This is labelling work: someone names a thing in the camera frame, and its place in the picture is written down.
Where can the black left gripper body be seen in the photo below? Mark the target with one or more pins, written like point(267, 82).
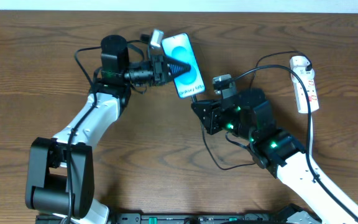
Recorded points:
point(160, 70)

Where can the blue Samsung Galaxy smartphone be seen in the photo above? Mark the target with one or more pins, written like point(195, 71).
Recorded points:
point(188, 79)

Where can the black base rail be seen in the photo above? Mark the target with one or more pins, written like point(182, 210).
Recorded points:
point(135, 218)

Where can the white power strip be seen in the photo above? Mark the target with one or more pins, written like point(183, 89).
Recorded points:
point(310, 87)

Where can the white USB charger adapter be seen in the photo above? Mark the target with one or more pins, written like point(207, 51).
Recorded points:
point(303, 74)

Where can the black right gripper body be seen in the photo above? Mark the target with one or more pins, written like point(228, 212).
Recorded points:
point(215, 117)

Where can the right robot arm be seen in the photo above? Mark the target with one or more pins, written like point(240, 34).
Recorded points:
point(248, 115)

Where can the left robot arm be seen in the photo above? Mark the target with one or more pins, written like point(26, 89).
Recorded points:
point(60, 175)

